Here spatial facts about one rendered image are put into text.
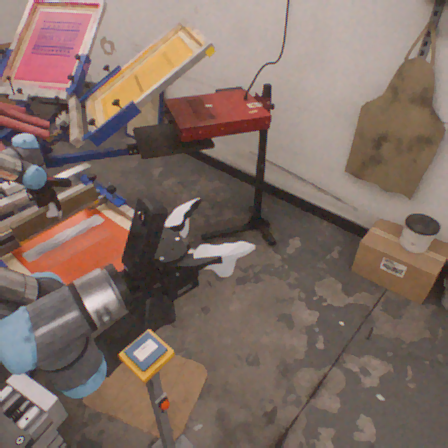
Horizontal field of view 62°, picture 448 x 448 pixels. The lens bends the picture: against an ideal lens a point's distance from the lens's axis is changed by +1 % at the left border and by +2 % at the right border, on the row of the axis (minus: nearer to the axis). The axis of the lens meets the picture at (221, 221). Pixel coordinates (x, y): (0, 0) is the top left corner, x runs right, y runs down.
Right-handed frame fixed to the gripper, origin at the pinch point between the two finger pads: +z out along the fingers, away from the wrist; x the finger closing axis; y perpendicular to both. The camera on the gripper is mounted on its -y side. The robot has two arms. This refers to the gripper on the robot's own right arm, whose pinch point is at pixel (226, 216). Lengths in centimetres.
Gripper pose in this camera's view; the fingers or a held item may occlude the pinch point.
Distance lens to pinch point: 58.7
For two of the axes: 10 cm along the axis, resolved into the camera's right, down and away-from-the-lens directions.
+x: 5.7, 5.0, -6.5
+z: 8.1, -4.4, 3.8
